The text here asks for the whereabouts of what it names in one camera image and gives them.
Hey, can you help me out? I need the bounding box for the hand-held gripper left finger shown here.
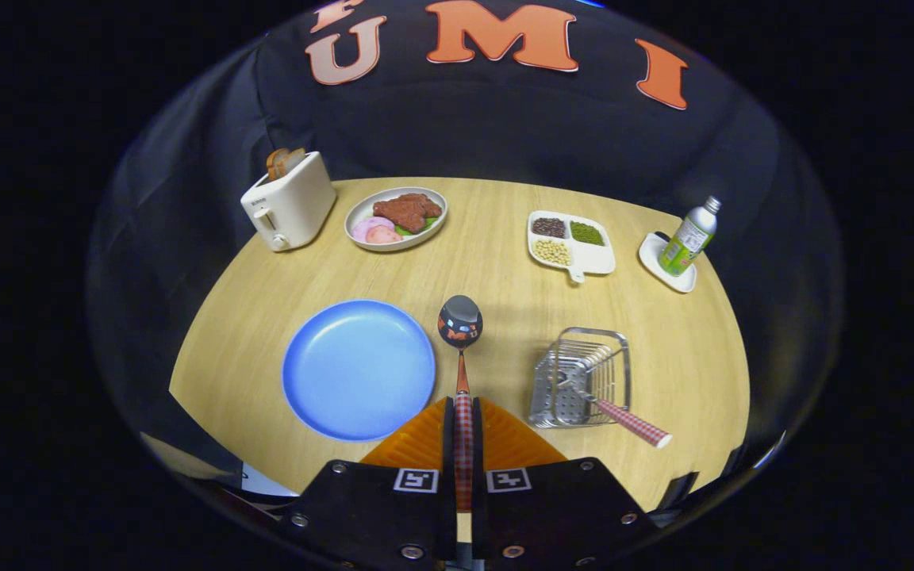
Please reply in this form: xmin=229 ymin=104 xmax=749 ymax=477
xmin=278 ymin=397 xmax=458 ymax=570

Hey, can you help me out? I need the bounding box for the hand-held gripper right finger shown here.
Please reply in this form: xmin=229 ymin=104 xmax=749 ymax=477
xmin=471 ymin=397 xmax=660 ymax=570

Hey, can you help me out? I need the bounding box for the fork with red checked handle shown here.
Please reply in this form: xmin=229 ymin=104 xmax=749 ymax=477
xmin=556 ymin=373 xmax=674 ymax=450

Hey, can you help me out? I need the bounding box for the spoon with red checked handle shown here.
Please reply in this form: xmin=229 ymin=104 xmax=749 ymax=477
xmin=437 ymin=295 xmax=484 ymax=512

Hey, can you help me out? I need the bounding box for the blue round plate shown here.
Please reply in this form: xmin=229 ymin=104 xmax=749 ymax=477
xmin=282 ymin=299 xmax=436 ymax=442

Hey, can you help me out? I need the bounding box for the white divided dish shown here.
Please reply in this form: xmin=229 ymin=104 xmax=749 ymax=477
xmin=527 ymin=210 xmax=616 ymax=284

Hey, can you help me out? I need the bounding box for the small white dish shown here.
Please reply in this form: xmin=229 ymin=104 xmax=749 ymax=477
xmin=639 ymin=231 xmax=697 ymax=294

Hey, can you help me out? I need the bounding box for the brown meat piece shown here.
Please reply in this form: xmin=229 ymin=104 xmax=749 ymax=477
xmin=372 ymin=193 xmax=443 ymax=234

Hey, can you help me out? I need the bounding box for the beige oval plate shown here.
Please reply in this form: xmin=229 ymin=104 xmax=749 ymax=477
xmin=344 ymin=186 xmax=448 ymax=253

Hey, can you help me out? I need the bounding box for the green label metal bottle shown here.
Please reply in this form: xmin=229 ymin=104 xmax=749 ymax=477
xmin=659 ymin=196 xmax=722 ymax=277

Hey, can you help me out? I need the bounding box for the white toaster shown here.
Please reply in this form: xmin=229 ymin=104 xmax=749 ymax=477
xmin=240 ymin=151 xmax=338 ymax=253

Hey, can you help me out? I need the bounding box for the black backdrop cloth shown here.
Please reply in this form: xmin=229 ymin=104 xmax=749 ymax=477
xmin=88 ymin=0 xmax=843 ymax=477

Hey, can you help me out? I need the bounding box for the metal wire basket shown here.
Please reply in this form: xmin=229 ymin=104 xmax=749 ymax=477
xmin=528 ymin=327 xmax=632 ymax=429

